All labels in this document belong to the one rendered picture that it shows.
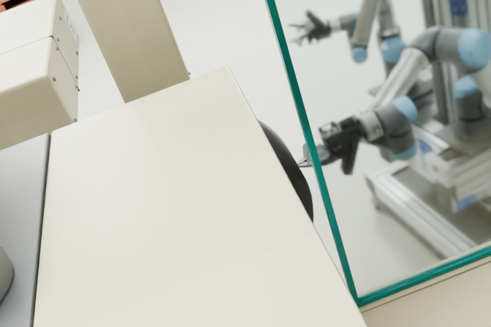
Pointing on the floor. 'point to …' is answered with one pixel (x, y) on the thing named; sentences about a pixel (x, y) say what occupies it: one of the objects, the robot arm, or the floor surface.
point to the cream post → (128, 24)
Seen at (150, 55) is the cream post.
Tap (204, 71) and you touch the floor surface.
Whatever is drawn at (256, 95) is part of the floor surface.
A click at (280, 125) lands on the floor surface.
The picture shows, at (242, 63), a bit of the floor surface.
